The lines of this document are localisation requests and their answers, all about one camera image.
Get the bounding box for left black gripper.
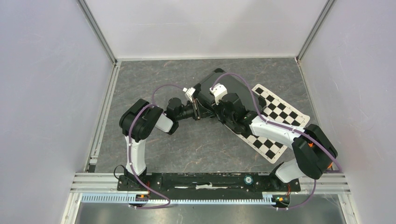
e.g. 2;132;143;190
176;98;215;121

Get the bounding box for black poker set case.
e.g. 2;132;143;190
192;68;267;135

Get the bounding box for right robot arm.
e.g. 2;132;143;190
213;93;338;190

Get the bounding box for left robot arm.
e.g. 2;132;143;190
119;98;205;190

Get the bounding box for black white checkered board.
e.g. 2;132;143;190
227;84;311;164

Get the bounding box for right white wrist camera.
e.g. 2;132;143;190
210;83;228;105

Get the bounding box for teal chip on rail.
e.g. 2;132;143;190
244;175;254;185

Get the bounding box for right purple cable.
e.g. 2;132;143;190
211;72;342;211

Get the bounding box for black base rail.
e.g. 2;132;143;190
117;173;301;200

